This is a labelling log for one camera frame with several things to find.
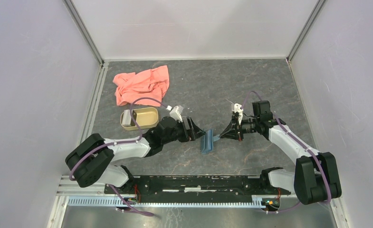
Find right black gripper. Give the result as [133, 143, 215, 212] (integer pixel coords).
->
[220, 115, 259, 142]

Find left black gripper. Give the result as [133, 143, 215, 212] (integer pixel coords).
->
[162, 116, 206, 145]

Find blue card holder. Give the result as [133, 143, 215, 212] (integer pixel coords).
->
[201, 129, 220, 154]

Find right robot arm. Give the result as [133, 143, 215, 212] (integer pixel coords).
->
[220, 100, 342, 205]

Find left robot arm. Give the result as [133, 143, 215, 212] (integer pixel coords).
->
[65, 116, 206, 194]

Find silver card in tray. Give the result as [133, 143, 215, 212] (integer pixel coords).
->
[121, 109, 134, 127]

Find gold oval tray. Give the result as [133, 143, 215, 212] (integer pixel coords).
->
[120, 107, 159, 131]

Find pink crumpled cloth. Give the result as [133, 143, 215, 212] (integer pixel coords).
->
[113, 65, 170, 107]

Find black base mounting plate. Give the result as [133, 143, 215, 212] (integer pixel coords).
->
[117, 175, 290, 203]

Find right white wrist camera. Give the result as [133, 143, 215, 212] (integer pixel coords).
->
[231, 103, 243, 124]

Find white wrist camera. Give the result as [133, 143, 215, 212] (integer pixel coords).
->
[231, 103, 243, 124]
[166, 105, 183, 123]

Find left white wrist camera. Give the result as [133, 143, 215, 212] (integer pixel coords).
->
[166, 105, 183, 123]

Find aluminium frame rail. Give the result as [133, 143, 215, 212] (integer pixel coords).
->
[48, 176, 347, 228]

